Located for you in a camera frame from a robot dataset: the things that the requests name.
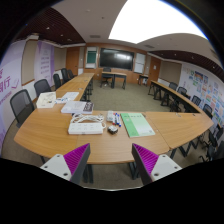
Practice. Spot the white paper sheets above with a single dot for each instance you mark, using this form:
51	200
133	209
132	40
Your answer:
70	96

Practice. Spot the white wall board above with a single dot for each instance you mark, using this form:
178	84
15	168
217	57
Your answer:
139	62

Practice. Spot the wooden door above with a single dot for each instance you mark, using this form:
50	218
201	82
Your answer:
154	70
72	60

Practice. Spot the blue-capped whiteboard marker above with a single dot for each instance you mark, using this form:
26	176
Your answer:
117	117
119	122

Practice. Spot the white and maroon book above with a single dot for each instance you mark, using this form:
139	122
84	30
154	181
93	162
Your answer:
75	107

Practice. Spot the purple wall banner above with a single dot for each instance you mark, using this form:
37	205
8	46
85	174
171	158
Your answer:
44	61

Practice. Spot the row of black office chairs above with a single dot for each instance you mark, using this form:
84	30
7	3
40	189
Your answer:
208	113
57	80

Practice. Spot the large black wall screen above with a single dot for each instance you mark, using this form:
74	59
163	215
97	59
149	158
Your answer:
116	59

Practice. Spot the long wooden conference table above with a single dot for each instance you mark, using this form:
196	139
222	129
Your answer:
173	93

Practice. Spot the wooden desk with black legs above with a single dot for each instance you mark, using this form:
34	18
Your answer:
115	74

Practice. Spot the colourful wall pictures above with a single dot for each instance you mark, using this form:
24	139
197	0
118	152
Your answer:
206	91

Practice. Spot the small blue-white packet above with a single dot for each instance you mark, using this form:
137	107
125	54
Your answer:
61	100

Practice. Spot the black desk chair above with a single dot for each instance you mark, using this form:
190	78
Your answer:
106	75

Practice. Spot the small dark side table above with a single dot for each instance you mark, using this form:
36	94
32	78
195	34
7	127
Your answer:
143	76

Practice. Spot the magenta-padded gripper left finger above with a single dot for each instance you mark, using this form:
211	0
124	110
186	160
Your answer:
78	160

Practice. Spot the black mesh office chair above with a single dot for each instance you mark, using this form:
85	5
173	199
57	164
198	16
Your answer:
21	105
42	87

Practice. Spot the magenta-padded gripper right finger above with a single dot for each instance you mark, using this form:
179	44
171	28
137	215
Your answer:
146	160

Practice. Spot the bright ceiling light panel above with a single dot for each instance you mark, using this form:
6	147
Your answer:
156	21

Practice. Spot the green booklet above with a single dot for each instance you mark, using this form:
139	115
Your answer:
136	124

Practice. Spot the red-capped whiteboard marker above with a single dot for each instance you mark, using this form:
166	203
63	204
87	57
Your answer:
114	119

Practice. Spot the white remote control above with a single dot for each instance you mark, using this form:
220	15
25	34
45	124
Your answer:
110	116

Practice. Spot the green wall board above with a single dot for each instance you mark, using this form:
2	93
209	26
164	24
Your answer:
91	57

